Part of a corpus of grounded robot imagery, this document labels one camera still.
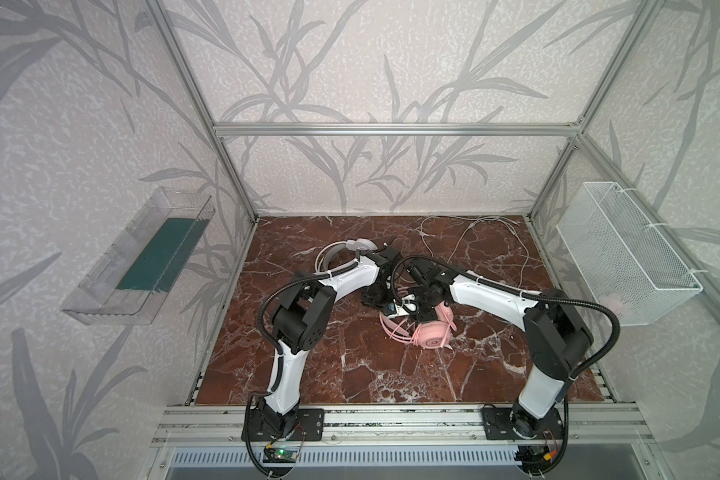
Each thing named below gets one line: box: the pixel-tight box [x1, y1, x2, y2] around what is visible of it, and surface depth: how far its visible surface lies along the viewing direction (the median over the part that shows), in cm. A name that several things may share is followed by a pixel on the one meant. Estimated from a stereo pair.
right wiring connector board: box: [514, 445, 559, 475], surface depth 72 cm
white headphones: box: [314, 238, 378, 272], surface depth 107 cm
